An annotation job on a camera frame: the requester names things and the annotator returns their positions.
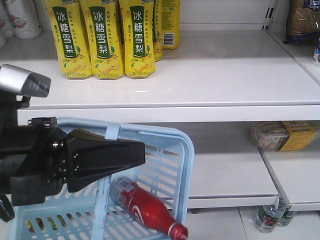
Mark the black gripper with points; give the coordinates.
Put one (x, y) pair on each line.
(32, 168)

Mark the white shelf unit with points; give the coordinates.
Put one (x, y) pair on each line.
(231, 68)

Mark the white peach drink bottle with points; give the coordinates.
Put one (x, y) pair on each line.
(6, 28)
(23, 16)

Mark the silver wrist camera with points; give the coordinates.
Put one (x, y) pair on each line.
(23, 82)

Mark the clear water bottle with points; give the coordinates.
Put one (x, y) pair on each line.
(287, 217)
(267, 217)

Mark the light blue plastic basket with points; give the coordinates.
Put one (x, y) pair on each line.
(91, 213)

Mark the yellow pear drink bottle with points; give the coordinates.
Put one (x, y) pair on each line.
(137, 22)
(104, 36)
(70, 37)
(170, 24)

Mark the blue round snack tub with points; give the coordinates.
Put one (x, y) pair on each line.
(316, 54)

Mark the red coca-cola aluminium bottle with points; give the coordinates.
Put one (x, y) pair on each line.
(146, 209)

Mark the biscuit box yellow label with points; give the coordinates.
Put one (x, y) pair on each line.
(274, 136)

